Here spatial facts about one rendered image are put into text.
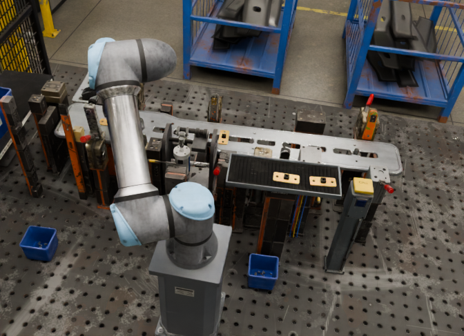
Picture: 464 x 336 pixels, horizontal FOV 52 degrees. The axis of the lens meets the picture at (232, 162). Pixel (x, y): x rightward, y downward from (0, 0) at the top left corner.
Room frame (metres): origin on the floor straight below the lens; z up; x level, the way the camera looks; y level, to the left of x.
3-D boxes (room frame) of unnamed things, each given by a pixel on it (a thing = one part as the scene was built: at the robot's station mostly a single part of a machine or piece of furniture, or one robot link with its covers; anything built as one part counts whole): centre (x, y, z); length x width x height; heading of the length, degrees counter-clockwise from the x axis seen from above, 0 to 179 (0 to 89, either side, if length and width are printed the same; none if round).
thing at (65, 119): (1.32, 0.62, 0.95); 0.03 x 0.01 x 0.50; 87
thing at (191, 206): (0.83, 0.10, 1.27); 0.13 x 0.12 x 0.14; 111
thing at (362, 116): (1.61, -0.55, 0.88); 0.15 x 0.11 x 0.36; 177
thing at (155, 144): (1.25, 0.28, 0.91); 0.07 x 0.05 x 0.42; 177
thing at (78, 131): (1.35, 0.59, 0.88); 0.04 x 0.04 x 0.36; 87
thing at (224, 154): (1.25, 0.02, 0.89); 0.13 x 0.11 x 0.38; 177
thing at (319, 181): (1.09, -0.30, 1.17); 0.08 x 0.04 x 0.01; 91
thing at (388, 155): (1.46, 0.02, 1.00); 1.38 x 0.22 x 0.02; 87
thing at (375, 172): (1.26, -0.54, 0.88); 0.11 x 0.10 x 0.36; 177
